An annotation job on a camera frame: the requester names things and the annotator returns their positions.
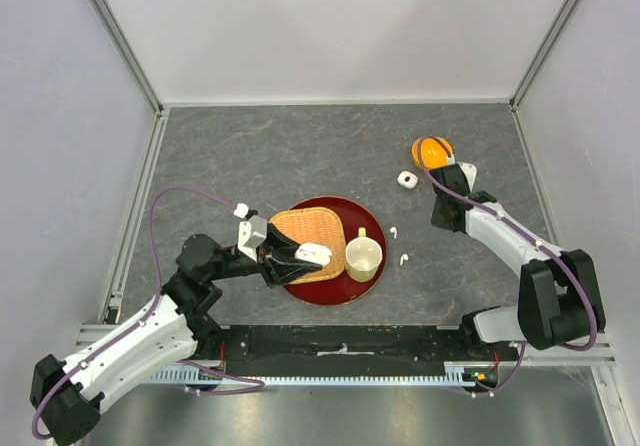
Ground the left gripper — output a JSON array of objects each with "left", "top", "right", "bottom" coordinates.
[{"left": 207, "top": 222, "right": 322, "bottom": 288}]

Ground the white oval charging case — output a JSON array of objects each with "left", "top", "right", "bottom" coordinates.
[{"left": 295, "top": 242, "right": 332, "bottom": 267}]

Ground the white square earbud case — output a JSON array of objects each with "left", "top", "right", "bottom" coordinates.
[{"left": 397, "top": 171, "right": 419, "bottom": 190}]

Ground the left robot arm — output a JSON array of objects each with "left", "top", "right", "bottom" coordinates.
[{"left": 30, "top": 217, "right": 332, "bottom": 445}]

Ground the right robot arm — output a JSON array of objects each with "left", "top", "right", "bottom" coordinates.
[{"left": 427, "top": 164, "right": 606, "bottom": 360}]

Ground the woven bamboo basket plate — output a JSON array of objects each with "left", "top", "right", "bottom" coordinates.
[{"left": 269, "top": 207, "right": 346, "bottom": 285}]

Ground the orange bowl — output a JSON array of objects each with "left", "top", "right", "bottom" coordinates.
[{"left": 411, "top": 136, "right": 455, "bottom": 170}]

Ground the red round tray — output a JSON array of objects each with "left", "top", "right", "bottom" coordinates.
[{"left": 284, "top": 196, "right": 386, "bottom": 306}]

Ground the cream mug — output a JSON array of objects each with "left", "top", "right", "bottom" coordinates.
[{"left": 345, "top": 227, "right": 384, "bottom": 283}]

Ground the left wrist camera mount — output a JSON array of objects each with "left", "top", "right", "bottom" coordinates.
[{"left": 237, "top": 215, "right": 268, "bottom": 262}]

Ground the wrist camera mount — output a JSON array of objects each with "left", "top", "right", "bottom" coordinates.
[
  {"left": 237, "top": 215, "right": 268, "bottom": 262},
  {"left": 446, "top": 155, "right": 477, "bottom": 190}
]

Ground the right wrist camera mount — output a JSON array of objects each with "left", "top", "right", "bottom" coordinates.
[{"left": 446, "top": 155, "right": 477, "bottom": 190}]

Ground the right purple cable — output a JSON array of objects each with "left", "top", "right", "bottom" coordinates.
[{"left": 415, "top": 135, "right": 599, "bottom": 399}]

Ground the purple cable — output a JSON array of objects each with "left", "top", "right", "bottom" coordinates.
[
  {"left": 415, "top": 135, "right": 599, "bottom": 399},
  {"left": 30, "top": 184, "right": 266, "bottom": 440}
]

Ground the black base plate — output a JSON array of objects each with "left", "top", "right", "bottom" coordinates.
[{"left": 193, "top": 325, "right": 518, "bottom": 378}]

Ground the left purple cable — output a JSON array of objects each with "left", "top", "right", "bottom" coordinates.
[{"left": 30, "top": 184, "right": 266, "bottom": 440}]

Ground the grey cable duct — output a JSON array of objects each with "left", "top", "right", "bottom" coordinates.
[{"left": 144, "top": 363, "right": 476, "bottom": 388}]

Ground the right aluminium frame post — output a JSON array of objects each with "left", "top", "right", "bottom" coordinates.
[{"left": 509, "top": 0, "right": 582, "bottom": 112}]

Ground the aluminium frame post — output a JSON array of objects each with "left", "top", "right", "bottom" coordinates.
[
  {"left": 509, "top": 0, "right": 582, "bottom": 112},
  {"left": 88, "top": 0, "right": 164, "bottom": 116}
]

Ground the left aluminium frame post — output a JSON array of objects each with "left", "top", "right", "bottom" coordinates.
[{"left": 88, "top": 0, "right": 164, "bottom": 116}]

